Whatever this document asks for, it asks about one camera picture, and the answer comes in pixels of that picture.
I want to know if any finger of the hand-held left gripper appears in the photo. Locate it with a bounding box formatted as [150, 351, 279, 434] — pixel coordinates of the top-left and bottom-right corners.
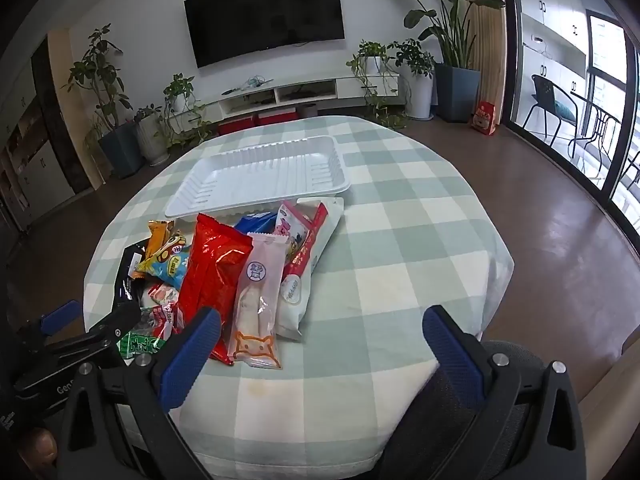
[46, 303, 143, 363]
[17, 300, 83, 356]

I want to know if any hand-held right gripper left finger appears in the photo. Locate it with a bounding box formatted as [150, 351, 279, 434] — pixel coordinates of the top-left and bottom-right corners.
[57, 306, 223, 480]

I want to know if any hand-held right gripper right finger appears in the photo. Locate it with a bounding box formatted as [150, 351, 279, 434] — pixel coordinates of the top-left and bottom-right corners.
[422, 305, 587, 480]

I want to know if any green snack packet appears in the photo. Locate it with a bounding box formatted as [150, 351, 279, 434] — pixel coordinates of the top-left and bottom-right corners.
[117, 330, 167, 359]

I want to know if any black snack packet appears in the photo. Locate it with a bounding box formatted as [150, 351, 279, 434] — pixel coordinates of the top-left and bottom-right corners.
[112, 242, 151, 312]

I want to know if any clear pink bun packet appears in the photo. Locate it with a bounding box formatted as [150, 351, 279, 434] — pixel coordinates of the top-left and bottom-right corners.
[227, 232, 291, 370]

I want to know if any red foil snack packet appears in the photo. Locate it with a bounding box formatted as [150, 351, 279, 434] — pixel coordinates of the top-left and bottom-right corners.
[177, 213, 254, 366]

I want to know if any blue yellow panda snack packet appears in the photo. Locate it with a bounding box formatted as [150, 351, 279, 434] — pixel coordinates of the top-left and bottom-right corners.
[137, 232, 194, 292]

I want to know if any orange snack packet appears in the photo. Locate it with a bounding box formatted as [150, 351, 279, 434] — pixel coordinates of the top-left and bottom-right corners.
[144, 220, 176, 262]

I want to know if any white packet with red stripe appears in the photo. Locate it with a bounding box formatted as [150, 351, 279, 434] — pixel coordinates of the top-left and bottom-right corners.
[275, 197, 346, 342]

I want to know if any pink cartoon snack packet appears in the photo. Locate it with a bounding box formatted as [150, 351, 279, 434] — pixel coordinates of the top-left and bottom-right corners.
[273, 200, 314, 263]

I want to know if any white plastic tray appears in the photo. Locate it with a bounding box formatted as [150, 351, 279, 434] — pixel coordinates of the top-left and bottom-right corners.
[164, 135, 352, 219]

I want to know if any person's left hand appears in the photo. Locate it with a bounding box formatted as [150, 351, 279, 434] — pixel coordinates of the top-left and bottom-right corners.
[19, 427, 58, 472]

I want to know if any wooden display cabinet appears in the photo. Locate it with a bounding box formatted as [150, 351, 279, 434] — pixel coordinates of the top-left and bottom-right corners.
[0, 30, 97, 232]

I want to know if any tall plant in dark pot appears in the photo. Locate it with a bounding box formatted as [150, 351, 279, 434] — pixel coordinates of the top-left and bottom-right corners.
[62, 24, 146, 179]

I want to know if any plant in ribbed white pot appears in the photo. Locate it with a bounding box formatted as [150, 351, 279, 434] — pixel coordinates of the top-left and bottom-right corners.
[132, 105, 171, 166]

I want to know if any red storage box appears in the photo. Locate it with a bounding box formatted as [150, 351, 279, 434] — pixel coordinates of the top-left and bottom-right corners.
[218, 114, 259, 136]
[257, 109, 300, 127]

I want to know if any red paper bag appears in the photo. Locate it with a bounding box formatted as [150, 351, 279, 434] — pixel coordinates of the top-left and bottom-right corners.
[469, 101, 499, 136]

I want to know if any trailing plant in white pot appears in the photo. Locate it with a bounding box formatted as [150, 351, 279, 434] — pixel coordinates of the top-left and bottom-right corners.
[157, 74, 219, 149]
[346, 40, 409, 129]

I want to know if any black balcony chair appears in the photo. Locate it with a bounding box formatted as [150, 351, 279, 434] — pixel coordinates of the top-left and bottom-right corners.
[619, 150, 640, 197]
[522, 74, 579, 147]

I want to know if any large-leaf plant in dark pot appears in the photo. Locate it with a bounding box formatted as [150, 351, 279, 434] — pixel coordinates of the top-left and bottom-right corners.
[372, 0, 507, 124]

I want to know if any bushy plant in white pot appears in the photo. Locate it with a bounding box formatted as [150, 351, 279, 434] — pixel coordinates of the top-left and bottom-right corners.
[387, 39, 436, 121]

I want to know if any glass balcony table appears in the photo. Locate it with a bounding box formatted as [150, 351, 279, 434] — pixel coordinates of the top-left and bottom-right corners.
[570, 90, 627, 162]

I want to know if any white TV cabinet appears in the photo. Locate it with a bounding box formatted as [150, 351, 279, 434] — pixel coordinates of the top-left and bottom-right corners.
[167, 74, 401, 127]

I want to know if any wooden slat panel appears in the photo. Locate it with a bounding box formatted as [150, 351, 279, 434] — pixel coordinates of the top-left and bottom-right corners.
[462, 0, 509, 112]

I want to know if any black wall television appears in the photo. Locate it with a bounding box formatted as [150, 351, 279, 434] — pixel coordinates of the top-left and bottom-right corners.
[184, 0, 346, 69]

